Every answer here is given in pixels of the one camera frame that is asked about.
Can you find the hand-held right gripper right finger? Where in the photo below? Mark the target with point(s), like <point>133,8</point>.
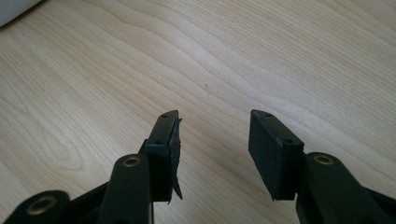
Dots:
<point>274,155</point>

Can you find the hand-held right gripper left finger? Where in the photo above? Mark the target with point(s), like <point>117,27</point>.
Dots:
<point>160,155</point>

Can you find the white object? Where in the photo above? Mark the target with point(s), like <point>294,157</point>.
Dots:
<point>14,8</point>

